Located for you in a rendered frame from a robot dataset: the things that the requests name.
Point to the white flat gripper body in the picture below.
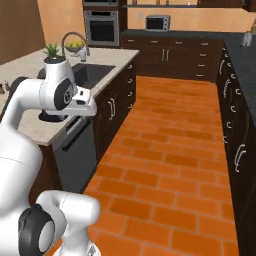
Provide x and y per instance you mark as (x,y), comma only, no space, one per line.
(83,109)

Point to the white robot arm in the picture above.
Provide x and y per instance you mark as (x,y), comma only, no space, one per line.
(20,156)

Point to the silver toaster oven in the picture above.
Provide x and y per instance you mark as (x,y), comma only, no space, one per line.
(157,23)

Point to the dark brown cupboard door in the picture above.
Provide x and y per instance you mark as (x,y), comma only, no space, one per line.
(103,133)

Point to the dark sink basin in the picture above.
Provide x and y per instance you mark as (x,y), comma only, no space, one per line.
(91,74)

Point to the dark brown drawer front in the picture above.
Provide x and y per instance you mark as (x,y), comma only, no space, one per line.
(130,67)
(130,81)
(130,94)
(129,106)

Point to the grey dishwasher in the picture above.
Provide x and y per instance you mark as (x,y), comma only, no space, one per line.
(78,163)

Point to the silver curved tap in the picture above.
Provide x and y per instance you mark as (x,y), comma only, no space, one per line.
(82,53)

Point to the bowl of yellow fruit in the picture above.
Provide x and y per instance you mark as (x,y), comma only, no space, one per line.
(74,46)

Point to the green potted plant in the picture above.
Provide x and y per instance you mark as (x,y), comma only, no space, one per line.
(52,50)

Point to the small brown countertop items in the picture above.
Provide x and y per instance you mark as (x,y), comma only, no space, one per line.
(4,87)

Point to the dark brown long cupboard run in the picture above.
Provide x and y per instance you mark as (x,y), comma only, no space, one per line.
(173,56)

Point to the dark brown side cupboard run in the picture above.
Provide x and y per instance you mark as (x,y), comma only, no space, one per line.
(238,133)

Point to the silver built-in wall oven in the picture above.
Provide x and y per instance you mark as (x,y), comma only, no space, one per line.
(101,29)

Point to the white wall socket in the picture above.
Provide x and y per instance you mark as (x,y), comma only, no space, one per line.
(140,15)

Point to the dark wall shelf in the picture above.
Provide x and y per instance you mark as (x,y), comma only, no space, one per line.
(160,6)

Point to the dark brown wall cupboards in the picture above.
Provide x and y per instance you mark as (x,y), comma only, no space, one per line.
(226,3)

